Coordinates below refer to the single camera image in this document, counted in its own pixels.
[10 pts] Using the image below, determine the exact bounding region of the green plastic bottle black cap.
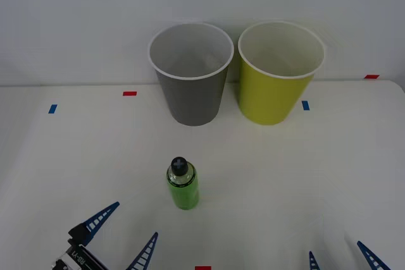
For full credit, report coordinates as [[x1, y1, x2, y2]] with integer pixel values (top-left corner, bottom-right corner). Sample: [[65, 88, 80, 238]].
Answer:
[[165, 156, 201, 211]]

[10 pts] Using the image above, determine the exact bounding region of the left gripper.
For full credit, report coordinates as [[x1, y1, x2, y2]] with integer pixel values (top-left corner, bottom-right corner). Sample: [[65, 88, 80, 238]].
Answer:
[[51, 201, 159, 270]]

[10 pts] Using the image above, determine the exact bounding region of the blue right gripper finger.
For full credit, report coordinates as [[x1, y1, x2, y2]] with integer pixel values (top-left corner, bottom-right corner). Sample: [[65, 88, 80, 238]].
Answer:
[[308, 250, 320, 270], [356, 240, 392, 270]]

